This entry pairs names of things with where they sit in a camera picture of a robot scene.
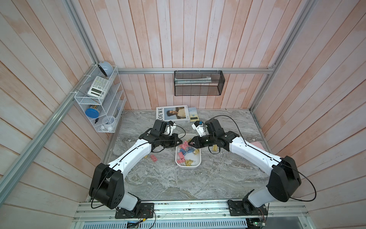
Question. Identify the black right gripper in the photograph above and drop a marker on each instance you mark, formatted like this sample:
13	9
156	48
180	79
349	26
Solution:
197	141

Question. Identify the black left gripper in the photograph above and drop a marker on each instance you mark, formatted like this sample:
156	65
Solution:
175	138

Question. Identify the pink binder clip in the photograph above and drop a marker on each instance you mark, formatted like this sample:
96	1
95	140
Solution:
153	158

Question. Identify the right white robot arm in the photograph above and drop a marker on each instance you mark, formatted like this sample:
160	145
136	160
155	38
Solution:
284	178

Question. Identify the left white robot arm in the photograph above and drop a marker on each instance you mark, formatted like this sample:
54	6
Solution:
107	186

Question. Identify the white storage box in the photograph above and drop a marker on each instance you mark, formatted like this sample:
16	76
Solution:
187	157

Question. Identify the white LOEWE book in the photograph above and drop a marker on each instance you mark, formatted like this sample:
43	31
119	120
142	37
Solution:
176	114

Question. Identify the yellow blue calculator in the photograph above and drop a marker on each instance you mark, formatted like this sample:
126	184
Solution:
193	114

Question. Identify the papers in mesh basket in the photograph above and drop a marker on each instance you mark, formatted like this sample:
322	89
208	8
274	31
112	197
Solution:
206	80

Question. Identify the blue lid container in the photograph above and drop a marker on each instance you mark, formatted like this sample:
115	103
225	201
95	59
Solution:
93	111

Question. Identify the white calculator on shelf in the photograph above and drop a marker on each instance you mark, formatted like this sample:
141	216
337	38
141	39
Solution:
99	87

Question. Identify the black mesh wall basket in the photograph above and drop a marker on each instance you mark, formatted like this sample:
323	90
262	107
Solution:
213	89

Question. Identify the white wire shelf rack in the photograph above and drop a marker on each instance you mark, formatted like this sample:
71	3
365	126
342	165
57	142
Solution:
113	103

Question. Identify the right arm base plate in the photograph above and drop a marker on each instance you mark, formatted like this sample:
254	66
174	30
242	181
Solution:
244	208

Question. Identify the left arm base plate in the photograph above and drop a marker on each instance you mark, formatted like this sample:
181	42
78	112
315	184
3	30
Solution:
141	211

